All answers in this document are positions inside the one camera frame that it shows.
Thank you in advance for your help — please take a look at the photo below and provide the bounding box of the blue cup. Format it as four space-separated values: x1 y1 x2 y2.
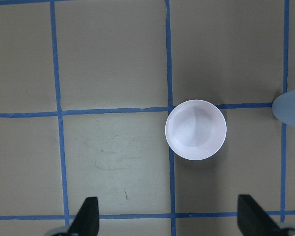
272 90 295 127

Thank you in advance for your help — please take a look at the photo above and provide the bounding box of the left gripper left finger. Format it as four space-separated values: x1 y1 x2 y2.
66 197 99 236

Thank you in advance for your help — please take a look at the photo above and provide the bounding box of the pink bowl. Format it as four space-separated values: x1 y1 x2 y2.
165 100 227 161

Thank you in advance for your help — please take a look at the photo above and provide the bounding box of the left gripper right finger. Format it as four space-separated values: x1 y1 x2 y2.
237 194 281 236

